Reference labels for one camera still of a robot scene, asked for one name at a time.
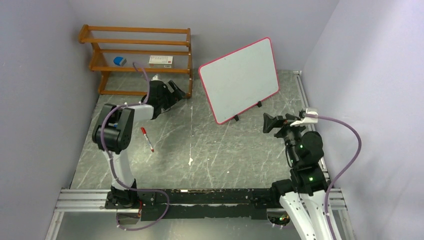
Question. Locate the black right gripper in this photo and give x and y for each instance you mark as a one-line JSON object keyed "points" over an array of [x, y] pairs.
{"points": [[270, 122]]}

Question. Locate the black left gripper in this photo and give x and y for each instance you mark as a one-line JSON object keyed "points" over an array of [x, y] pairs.
{"points": [[177, 93]]}

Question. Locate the red capped whiteboard marker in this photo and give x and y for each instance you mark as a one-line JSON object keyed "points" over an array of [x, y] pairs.
{"points": [[144, 132]]}

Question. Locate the pink framed whiteboard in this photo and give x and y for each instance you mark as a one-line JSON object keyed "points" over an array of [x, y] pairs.
{"points": [[239, 80]]}

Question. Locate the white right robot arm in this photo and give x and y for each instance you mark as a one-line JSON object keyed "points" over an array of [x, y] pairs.
{"points": [[304, 196]]}

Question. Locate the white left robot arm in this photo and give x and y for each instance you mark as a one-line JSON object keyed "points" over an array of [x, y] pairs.
{"points": [[113, 133]]}

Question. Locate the blue whiteboard eraser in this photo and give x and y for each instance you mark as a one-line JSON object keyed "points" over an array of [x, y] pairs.
{"points": [[119, 61]]}

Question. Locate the white red card box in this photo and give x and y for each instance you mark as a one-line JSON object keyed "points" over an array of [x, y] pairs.
{"points": [[160, 60]]}

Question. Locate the wooden shelf rack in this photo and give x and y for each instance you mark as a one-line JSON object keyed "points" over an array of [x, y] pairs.
{"points": [[137, 44]]}

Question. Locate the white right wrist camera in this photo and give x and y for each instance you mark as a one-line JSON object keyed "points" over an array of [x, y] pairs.
{"points": [[308, 116]]}

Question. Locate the aluminium frame rail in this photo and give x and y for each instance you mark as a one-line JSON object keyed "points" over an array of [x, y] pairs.
{"points": [[80, 201]]}

